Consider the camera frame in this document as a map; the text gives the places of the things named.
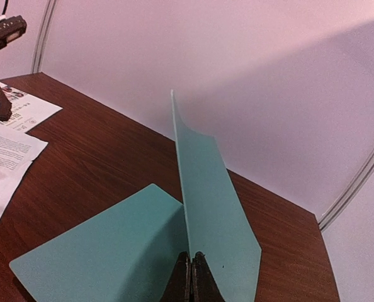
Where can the left aluminium wall post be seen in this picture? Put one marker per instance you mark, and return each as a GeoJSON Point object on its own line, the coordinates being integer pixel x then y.
{"type": "Point", "coordinates": [42, 37]}

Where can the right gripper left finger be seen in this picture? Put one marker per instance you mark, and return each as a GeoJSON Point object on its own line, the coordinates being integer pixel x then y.
{"type": "Point", "coordinates": [178, 285]}

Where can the colourful printed leaflet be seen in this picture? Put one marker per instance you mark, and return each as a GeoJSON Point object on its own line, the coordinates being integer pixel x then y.
{"type": "Point", "coordinates": [28, 111]}

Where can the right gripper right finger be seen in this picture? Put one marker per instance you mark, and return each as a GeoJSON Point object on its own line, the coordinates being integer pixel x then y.
{"type": "Point", "coordinates": [203, 285]}

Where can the white printed paper sheet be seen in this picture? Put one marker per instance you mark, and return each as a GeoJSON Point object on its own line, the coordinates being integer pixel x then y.
{"type": "Point", "coordinates": [17, 153]}

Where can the teal file folder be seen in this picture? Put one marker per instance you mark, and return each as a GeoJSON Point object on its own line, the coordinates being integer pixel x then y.
{"type": "Point", "coordinates": [128, 252]}

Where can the aluminium wall post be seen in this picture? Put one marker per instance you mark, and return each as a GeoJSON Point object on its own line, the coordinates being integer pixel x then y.
{"type": "Point", "coordinates": [42, 37]}
{"type": "Point", "coordinates": [350, 191]}

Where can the right aluminium wall post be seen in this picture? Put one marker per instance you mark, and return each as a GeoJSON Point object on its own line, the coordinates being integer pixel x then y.
{"type": "Point", "coordinates": [350, 191]}

